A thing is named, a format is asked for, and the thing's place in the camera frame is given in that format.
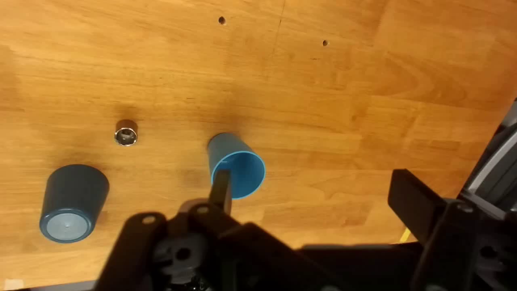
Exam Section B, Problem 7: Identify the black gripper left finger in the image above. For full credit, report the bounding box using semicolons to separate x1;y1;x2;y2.
96;169;325;291

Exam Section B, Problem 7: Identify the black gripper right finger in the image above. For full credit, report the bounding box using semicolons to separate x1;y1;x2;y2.
387;169;517;291

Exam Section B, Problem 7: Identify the small metal hex socket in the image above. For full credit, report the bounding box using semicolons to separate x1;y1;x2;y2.
114;119;140;148

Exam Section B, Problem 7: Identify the light blue plastic cup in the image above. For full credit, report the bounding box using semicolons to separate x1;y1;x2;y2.
206;133;269;203

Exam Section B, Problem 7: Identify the dark blue plastic cup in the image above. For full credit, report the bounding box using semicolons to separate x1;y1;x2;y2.
38;164;112;245

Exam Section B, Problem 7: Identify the grey aluminium robot base frame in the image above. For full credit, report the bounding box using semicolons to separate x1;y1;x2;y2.
459;99;517;216

